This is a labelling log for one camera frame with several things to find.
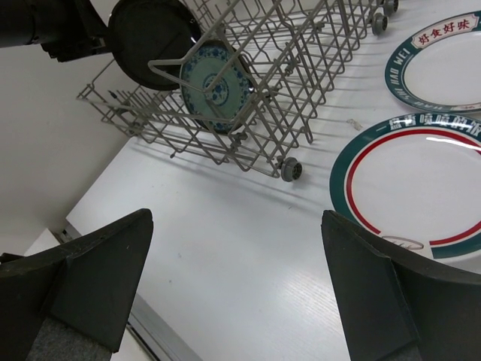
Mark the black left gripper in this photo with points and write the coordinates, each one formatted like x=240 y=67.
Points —
x=65 y=30

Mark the black plate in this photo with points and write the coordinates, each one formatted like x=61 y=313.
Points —
x=141 y=31

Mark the grey wire dish rack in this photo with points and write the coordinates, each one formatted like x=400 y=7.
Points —
x=294 y=51

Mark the aluminium table rail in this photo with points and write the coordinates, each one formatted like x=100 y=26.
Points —
x=97 y=295

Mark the blue floral plate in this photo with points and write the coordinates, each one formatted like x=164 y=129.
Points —
x=215 y=93

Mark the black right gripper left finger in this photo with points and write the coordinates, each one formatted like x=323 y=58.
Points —
x=28 y=331

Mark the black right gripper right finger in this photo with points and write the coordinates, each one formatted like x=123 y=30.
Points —
x=395 y=304

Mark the green red ring plate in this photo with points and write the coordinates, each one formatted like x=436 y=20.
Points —
x=414 y=180

